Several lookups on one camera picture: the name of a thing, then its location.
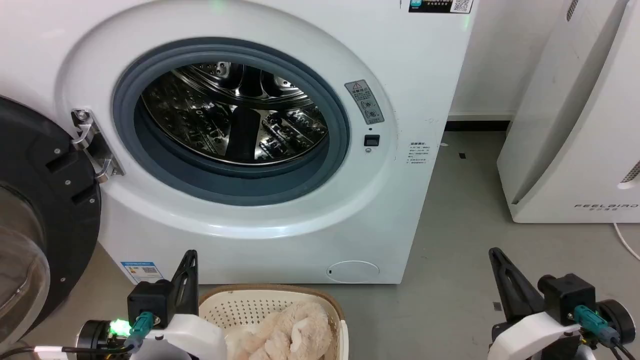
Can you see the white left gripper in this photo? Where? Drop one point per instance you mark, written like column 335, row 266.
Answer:
column 195, row 340

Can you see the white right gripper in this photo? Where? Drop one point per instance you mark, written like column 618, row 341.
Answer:
column 530, row 340

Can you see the right arm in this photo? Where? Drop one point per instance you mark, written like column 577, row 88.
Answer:
column 620, row 315

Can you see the left arm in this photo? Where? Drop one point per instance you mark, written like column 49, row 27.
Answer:
column 95, row 336

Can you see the beige plush stuffed toy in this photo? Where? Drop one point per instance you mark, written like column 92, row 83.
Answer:
column 290, row 332

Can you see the black washing machine door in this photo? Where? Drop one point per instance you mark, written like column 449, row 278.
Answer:
column 60, row 200

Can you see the stainless steel washing machine drum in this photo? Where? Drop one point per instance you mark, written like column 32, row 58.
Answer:
column 200, row 115

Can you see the blue energy label sticker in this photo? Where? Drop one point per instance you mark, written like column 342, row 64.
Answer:
column 142, row 272

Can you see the cream plastic laundry basket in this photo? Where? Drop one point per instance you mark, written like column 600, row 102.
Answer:
column 235, row 307

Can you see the white front-load washing machine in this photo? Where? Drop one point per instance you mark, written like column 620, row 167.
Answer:
column 400, row 210

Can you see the oval filter cover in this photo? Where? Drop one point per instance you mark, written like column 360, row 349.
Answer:
column 353, row 272

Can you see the small text label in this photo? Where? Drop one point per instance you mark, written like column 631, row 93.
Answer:
column 418, row 153

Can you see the black baseboard strip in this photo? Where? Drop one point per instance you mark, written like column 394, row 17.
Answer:
column 477, row 126

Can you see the metal door hinge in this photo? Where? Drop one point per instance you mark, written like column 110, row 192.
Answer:
column 95, row 146

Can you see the grey rubber door gasket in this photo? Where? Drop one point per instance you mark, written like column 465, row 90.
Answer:
column 126, row 130

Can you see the white air purifier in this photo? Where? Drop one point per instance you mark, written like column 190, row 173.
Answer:
column 575, row 125

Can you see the black door latch socket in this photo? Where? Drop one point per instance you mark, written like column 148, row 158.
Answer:
column 371, row 140

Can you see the grey warning sticker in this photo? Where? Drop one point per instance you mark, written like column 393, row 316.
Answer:
column 365, row 102

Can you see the QR code sticker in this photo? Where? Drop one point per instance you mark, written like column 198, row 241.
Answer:
column 440, row 5

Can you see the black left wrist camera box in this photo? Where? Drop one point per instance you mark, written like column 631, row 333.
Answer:
column 150, row 300

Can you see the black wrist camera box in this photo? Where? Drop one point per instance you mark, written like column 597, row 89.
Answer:
column 150, row 300
column 570, row 295

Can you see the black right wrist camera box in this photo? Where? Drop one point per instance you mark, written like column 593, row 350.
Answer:
column 570, row 295

